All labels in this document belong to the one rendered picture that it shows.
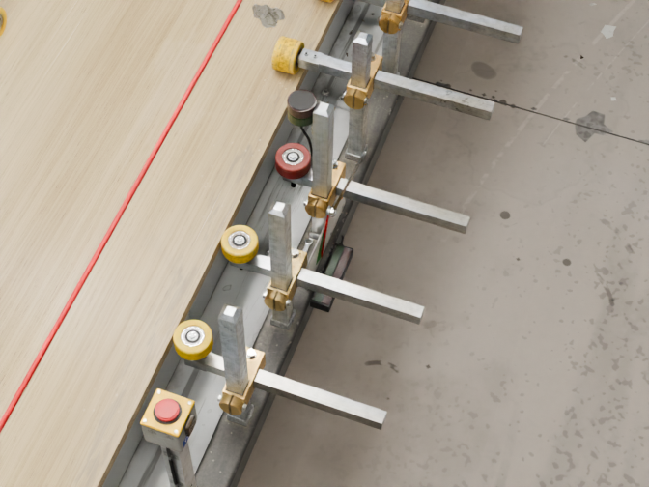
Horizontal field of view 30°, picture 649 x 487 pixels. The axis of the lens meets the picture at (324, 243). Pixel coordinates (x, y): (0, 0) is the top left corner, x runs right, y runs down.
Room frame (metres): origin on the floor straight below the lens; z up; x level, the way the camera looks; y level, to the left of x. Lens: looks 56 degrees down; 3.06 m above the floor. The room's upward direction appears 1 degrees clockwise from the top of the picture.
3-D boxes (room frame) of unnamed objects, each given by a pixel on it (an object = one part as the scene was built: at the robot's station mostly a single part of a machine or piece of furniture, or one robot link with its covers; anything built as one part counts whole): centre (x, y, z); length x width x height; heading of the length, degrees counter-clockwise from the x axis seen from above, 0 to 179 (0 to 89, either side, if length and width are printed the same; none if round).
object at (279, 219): (1.36, 0.09, 0.90); 0.04 x 0.04 x 0.48; 71
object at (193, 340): (1.20, 0.26, 0.85); 0.08 x 0.08 x 0.11
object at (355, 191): (1.60, -0.11, 0.84); 0.43 x 0.03 x 0.04; 71
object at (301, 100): (1.61, 0.05, 1.05); 0.06 x 0.06 x 0.22; 71
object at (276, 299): (1.38, 0.08, 0.84); 0.14 x 0.06 x 0.05; 161
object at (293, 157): (1.66, 0.07, 0.85); 0.08 x 0.08 x 0.11
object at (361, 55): (1.83, -0.07, 0.88); 0.04 x 0.04 x 0.48; 71
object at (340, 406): (1.13, 0.08, 0.81); 0.43 x 0.03 x 0.04; 71
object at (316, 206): (1.62, 0.00, 0.85); 0.14 x 0.06 x 0.05; 161
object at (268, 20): (2.10, 0.15, 0.91); 0.09 x 0.07 x 0.02; 41
